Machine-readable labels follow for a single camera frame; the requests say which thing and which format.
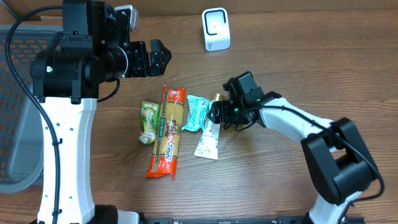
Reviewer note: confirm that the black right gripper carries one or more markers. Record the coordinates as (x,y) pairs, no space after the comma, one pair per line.
(219,112)

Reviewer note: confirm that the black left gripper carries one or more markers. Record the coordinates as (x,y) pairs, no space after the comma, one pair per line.
(138,59)

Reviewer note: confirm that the teal snack packet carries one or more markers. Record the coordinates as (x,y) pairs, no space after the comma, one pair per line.
(198,109)

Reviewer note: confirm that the white tube with gold cap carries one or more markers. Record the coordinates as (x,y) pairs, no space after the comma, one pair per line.
(208,144)

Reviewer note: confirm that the orange spaghetti packet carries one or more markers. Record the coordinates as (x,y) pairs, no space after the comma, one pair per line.
(166,145)

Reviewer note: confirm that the green juice pouch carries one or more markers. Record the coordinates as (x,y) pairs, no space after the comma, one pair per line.
(149,121)

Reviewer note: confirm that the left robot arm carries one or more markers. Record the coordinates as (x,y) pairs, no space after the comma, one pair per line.
(95,47)

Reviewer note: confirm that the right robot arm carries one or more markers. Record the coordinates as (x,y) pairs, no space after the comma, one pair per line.
(340,164)

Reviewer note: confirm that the white barcode scanner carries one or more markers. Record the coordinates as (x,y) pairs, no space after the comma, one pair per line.
(216,29)

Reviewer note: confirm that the grey plastic basket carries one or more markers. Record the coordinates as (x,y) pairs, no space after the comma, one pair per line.
(21,127)

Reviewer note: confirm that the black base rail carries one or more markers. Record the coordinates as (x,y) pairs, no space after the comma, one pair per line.
(248,220)

